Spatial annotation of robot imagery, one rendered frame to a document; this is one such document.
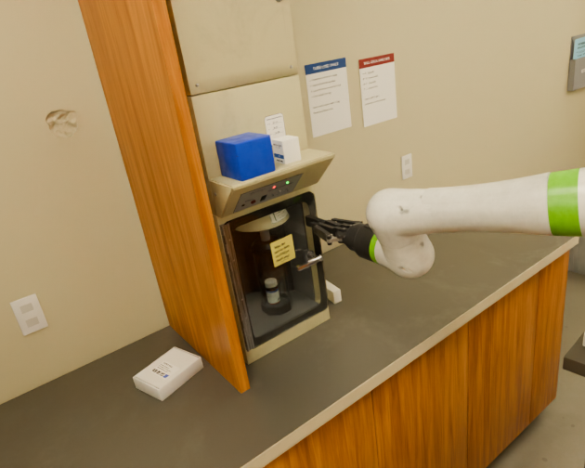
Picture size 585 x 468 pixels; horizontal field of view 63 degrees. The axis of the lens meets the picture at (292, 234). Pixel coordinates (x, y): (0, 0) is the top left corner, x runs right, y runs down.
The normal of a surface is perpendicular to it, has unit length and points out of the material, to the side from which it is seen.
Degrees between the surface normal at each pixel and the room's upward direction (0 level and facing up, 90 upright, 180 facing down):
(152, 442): 0
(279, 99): 90
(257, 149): 90
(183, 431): 0
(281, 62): 90
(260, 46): 90
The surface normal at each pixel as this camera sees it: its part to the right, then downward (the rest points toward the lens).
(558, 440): -0.14, -0.91
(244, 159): 0.59, 0.23
